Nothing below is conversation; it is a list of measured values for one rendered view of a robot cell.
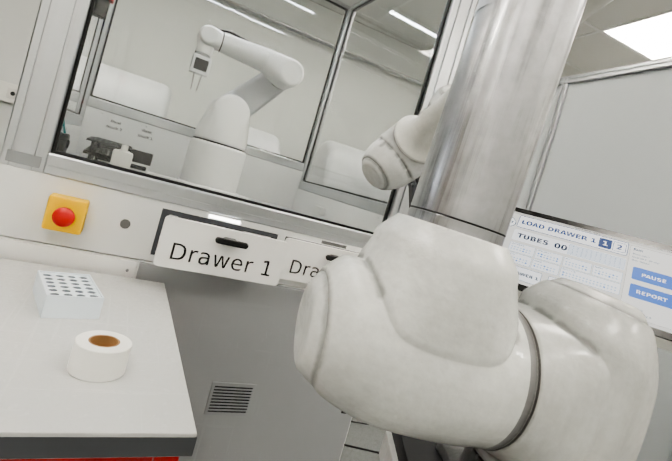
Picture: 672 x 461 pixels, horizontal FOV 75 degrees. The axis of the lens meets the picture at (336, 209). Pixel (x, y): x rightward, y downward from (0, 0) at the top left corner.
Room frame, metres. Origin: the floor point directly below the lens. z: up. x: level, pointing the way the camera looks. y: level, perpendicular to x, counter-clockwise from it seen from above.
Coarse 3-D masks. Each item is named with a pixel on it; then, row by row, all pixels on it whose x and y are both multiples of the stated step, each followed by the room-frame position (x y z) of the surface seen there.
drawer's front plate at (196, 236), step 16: (176, 224) 0.94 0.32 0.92; (192, 224) 0.95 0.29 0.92; (208, 224) 0.98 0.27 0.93; (160, 240) 0.93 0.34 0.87; (176, 240) 0.94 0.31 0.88; (192, 240) 0.96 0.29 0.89; (208, 240) 0.97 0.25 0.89; (240, 240) 1.00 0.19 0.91; (256, 240) 1.02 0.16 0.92; (272, 240) 1.04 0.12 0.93; (160, 256) 0.93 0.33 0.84; (176, 256) 0.95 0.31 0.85; (192, 256) 0.96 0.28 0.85; (224, 256) 0.99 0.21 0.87; (240, 256) 1.01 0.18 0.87; (256, 256) 1.02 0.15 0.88; (272, 256) 1.04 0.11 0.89; (208, 272) 0.98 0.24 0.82; (224, 272) 1.00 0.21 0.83; (240, 272) 1.01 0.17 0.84; (256, 272) 1.03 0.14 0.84; (272, 272) 1.05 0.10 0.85
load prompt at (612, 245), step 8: (520, 216) 1.39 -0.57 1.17; (520, 224) 1.37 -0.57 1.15; (528, 224) 1.36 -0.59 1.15; (536, 224) 1.36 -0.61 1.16; (544, 224) 1.35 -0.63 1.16; (552, 224) 1.35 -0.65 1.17; (544, 232) 1.33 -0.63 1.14; (552, 232) 1.32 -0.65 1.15; (560, 232) 1.32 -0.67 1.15; (568, 232) 1.31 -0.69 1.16; (576, 232) 1.31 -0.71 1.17; (584, 232) 1.31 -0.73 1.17; (576, 240) 1.29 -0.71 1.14; (584, 240) 1.28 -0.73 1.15; (592, 240) 1.28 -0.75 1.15; (600, 240) 1.28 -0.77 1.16; (608, 240) 1.27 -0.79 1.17; (616, 240) 1.27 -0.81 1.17; (600, 248) 1.26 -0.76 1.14; (608, 248) 1.25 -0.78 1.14; (616, 248) 1.25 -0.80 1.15; (624, 248) 1.24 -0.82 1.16
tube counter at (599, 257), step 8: (552, 248) 1.28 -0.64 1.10; (560, 248) 1.28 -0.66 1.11; (568, 248) 1.27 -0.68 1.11; (576, 248) 1.27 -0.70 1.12; (584, 248) 1.27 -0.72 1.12; (576, 256) 1.25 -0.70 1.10; (584, 256) 1.25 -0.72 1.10; (592, 256) 1.24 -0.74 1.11; (600, 256) 1.24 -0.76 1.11; (608, 256) 1.23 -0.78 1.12; (616, 256) 1.23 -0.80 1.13; (608, 264) 1.22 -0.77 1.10; (616, 264) 1.21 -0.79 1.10; (624, 264) 1.21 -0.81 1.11
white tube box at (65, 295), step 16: (48, 272) 0.77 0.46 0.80; (64, 272) 0.79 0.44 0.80; (48, 288) 0.70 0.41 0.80; (64, 288) 0.72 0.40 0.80; (80, 288) 0.75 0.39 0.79; (96, 288) 0.76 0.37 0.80; (48, 304) 0.67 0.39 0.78; (64, 304) 0.69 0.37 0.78; (80, 304) 0.70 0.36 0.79; (96, 304) 0.72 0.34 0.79
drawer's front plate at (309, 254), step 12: (288, 240) 1.14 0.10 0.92; (300, 240) 1.17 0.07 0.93; (288, 252) 1.15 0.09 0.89; (300, 252) 1.16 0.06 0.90; (312, 252) 1.18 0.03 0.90; (324, 252) 1.19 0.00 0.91; (336, 252) 1.21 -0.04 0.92; (348, 252) 1.22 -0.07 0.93; (288, 264) 1.15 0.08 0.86; (312, 264) 1.18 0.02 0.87; (324, 264) 1.20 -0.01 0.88; (288, 276) 1.16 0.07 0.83; (300, 276) 1.17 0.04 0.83
